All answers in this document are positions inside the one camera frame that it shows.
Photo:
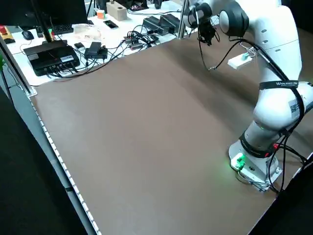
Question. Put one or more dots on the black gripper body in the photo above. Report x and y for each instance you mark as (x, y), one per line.
(206, 28)

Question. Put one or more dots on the white power strip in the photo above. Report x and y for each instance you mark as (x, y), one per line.
(238, 63)

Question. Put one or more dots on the teal phone charger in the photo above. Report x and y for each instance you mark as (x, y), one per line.
(243, 57)

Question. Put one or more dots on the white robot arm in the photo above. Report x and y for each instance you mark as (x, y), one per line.
(276, 61)

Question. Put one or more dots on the black rectangular power brick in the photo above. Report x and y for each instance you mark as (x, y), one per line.
(168, 22)
(152, 24)

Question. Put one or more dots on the small black power adapter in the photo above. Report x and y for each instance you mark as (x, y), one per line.
(103, 53)

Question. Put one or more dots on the grey usb hub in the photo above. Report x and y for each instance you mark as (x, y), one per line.
(133, 42)

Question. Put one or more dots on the wooden block with holes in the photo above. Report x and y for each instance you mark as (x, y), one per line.
(117, 11)

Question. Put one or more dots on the black smartphone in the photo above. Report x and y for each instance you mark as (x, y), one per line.
(110, 24)

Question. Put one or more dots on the colourful puzzle cube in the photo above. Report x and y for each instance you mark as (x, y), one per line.
(101, 14)

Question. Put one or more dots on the clear plastic bag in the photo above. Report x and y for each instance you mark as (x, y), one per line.
(88, 31)

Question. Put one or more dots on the small black box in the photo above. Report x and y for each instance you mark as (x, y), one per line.
(79, 45)

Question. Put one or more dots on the black computer monitor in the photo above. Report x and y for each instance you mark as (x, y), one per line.
(68, 11)

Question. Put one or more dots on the black keyboard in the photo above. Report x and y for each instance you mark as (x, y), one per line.
(63, 29)

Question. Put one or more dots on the flat black electronics box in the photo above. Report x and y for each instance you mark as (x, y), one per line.
(52, 57)

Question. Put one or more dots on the black stand pole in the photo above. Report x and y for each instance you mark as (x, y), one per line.
(44, 29)

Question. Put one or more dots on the small black remote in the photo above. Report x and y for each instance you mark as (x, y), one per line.
(39, 31)

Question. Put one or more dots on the black computer mouse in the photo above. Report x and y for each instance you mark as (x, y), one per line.
(27, 35)

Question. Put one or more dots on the red emergency stop button box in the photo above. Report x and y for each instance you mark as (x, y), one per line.
(4, 33)

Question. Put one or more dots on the aluminium corner frame post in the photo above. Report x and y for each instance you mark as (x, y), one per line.
(17, 66)

